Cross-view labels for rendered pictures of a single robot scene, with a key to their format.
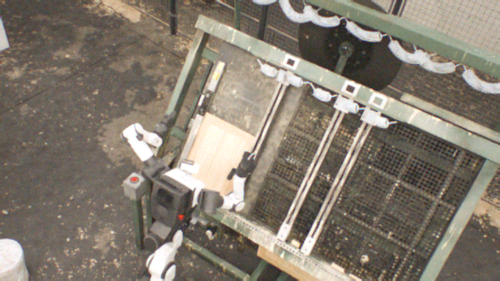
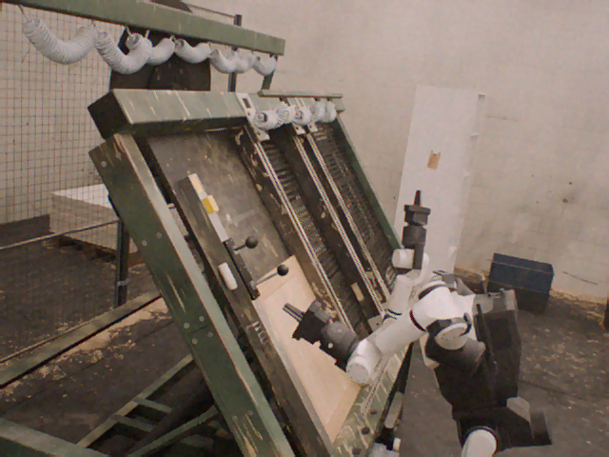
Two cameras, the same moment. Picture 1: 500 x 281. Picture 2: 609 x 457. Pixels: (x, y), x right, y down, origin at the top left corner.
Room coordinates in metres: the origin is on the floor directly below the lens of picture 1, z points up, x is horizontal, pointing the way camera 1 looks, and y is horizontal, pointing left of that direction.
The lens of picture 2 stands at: (2.66, 2.12, 2.01)
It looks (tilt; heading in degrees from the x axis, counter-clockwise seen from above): 14 degrees down; 263
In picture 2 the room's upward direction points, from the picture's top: 7 degrees clockwise
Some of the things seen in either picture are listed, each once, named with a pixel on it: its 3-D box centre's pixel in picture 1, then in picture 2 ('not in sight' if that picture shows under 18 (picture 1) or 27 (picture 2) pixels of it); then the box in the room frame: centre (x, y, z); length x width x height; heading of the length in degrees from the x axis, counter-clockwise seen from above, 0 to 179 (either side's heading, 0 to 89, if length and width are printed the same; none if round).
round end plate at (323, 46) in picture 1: (346, 48); (170, 95); (2.95, -0.56, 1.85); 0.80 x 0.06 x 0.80; 66
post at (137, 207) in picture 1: (138, 222); not in sight; (2.17, 0.82, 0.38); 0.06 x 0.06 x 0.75; 66
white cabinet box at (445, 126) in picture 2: not in sight; (435, 191); (0.61, -3.74, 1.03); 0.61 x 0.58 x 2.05; 61
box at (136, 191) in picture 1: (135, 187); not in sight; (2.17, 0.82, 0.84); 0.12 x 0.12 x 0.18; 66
